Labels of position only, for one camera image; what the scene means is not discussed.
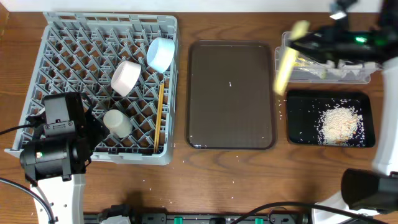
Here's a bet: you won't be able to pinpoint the green yellow snack wrapper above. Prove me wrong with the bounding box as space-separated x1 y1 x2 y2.
294 57 327 79

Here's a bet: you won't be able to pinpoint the yellow plate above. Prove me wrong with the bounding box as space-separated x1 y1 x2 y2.
273 20 310 96

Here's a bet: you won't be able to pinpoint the light blue bowl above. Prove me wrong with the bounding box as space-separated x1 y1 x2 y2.
147 37 175 73

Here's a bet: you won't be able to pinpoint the white pink bowl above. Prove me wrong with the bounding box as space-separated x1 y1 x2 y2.
111 61 141 97

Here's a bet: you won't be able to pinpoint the cream white cup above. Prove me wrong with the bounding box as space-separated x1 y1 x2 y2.
103 110 132 138

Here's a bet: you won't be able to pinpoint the white tissue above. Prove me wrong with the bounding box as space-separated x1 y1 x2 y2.
325 60 363 78

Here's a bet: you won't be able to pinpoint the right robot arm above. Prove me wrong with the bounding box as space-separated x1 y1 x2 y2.
289 0 397 223

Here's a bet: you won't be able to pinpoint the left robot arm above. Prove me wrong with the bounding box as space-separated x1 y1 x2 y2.
19 92 108 223

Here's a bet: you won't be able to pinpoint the clear plastic waste bin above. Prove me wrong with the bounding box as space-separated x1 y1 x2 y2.
289 31 380 84

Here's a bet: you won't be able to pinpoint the black rectangular tray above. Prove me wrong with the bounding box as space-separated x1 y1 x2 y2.
287 90 376 147

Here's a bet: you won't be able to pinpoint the spilled rice food scraps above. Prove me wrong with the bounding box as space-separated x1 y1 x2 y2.
315 98 365 147

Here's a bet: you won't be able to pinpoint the dark brown serving tray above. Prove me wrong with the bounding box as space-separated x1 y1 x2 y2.
185 40 277 151

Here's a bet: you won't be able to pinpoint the grey plastic dish rack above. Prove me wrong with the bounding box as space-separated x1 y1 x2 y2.
7 12 179 166

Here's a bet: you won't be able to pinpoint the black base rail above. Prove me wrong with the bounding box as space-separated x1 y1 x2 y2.
83 205 311 224

